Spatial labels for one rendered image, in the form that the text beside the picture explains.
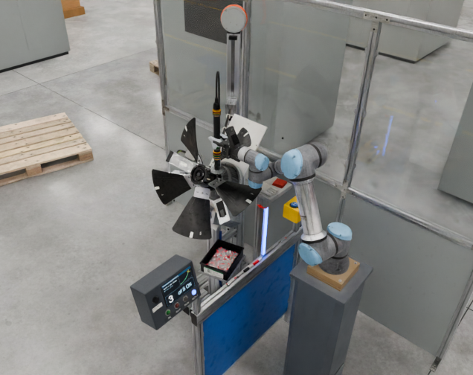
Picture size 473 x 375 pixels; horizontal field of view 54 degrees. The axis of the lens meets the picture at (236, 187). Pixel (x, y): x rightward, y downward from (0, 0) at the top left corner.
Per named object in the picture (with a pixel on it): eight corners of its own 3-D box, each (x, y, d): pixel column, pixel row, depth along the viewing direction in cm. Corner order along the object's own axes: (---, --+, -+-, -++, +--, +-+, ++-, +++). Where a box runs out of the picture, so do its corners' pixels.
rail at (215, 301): (297, 234, 286) (298, 224, 282) (302, 236, 284) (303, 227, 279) (191, 322, 231) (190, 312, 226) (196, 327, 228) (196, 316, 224)
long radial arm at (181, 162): (216, 173, 287) (206, 169, 278) (211, 184, 288) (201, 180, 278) (184, 156, 303) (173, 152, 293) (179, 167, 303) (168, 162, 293)
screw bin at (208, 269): (218, 247, 271) (218, 238, 267) (244, 256, 265) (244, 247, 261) (199, 271, 255) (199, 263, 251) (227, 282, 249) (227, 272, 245)
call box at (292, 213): (298, 206, 278) (300, 191, 272) (311, 213, 273) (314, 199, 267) (282, 218, 269) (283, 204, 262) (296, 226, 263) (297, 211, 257)
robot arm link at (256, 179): (271, 184, 240) (272, 167, 234) (253, 191, 235) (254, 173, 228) (261, 177, 245) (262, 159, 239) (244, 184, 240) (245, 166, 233)
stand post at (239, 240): (233, 280, 360) (235, 152, 293) (242, 286, 355) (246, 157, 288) (229, 283, 357) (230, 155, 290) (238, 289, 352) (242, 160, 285)
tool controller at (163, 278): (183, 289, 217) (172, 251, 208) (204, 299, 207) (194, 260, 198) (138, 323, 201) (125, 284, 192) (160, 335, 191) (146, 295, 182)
